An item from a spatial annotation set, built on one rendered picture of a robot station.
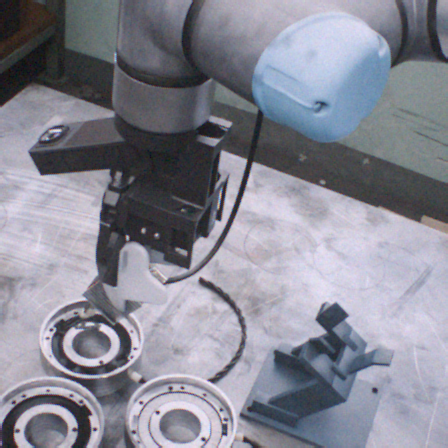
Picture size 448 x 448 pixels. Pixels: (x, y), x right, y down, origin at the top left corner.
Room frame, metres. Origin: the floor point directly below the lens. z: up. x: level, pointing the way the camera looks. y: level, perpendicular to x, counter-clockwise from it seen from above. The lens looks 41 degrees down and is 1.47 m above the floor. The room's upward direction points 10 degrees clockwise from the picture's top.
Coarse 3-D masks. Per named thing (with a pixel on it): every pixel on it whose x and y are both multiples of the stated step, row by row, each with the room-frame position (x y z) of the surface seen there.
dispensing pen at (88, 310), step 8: (152, 264) 0.51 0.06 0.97; (152, 272) 0.50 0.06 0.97; (160, 272) 0.50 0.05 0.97; (96, 280) 0.52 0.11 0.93; (160, 280) 0.50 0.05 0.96; (88, 304) 0.52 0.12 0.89; (80, 312) 0.52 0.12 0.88; (88, 312) 0.51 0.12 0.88; (96, 312) 0.51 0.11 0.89; (72, 320) 0.52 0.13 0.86; (64, 328) 0.53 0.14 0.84
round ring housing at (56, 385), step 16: (16, 384) 0.45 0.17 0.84; (32, 384) 0.45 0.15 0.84; (48, 384) 0.46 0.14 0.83; (64, 384) 0.46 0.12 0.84; (0, 400) 0.43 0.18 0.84; (16, 400) 0.44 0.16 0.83; (80, 400) 0.45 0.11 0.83; (96, 400) 0.45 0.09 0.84; (0, 416) 0.42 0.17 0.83; (32, 416) 0.42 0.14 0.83; (48, 416) 0.43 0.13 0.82; (64, 416) 0.43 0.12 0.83; (96, 416) 0.44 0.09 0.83; (16, 432) 0.41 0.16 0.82; (32, 432) 0.42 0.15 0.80; (64, 432) 0.43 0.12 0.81; (96, 432) 0.42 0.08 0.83
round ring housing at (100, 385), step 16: (64, 304) 0.56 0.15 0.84; (80, 304) 0.56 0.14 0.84; (48, 320) 0.53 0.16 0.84; (128, 320) 0.56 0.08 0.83; (48, 336) 0.52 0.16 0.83; (80, 336) 0.53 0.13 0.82; (96, 336) 0.54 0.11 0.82; (112, 336) 0.54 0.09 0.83; (48, 352) 0.50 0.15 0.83; (112, 352) 0.52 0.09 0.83; (48, 368) 0.48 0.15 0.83; (64, 368) 0.48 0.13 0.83; (128, 368) 0.49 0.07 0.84; (80, 384) 0.47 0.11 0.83; (96, 384) 0.47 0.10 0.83; (112, 384) 0.48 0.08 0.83
